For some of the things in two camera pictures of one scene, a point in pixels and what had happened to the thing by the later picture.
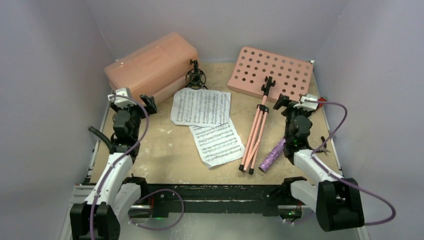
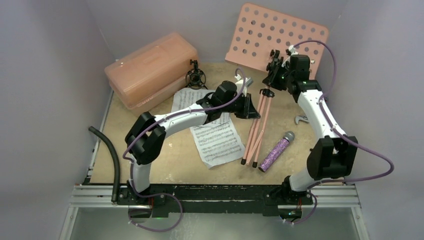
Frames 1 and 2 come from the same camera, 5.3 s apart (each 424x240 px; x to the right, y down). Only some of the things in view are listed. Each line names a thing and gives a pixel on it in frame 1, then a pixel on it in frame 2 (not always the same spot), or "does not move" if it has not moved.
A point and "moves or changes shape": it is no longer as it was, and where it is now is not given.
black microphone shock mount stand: (195, 77) does not move
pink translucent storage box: (157, 70) does not move
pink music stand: (266, 75) moves or changes shape
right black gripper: (292, 107) → (276, 71)
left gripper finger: (151, 107) → (251, 111)
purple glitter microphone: (272, 155) does not move
